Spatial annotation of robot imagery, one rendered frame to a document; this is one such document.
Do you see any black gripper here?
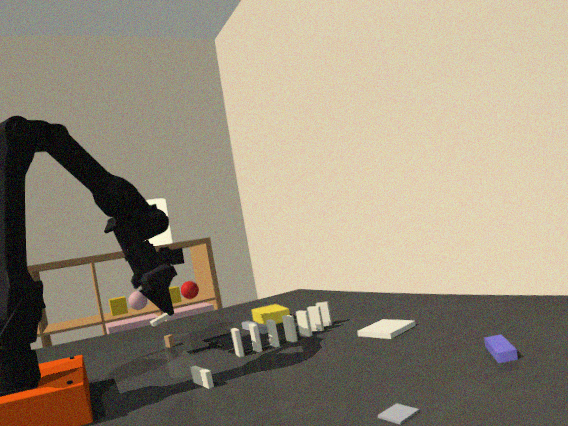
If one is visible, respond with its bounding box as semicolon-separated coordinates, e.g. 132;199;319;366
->
124;240;177;316

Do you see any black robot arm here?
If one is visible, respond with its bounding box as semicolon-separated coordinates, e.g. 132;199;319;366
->
0;115;169;397

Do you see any purple rectangular block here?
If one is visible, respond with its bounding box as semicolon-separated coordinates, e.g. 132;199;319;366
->
484;335;518;363

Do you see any yellow block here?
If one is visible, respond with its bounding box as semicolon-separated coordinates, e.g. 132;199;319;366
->
252;304;290;325

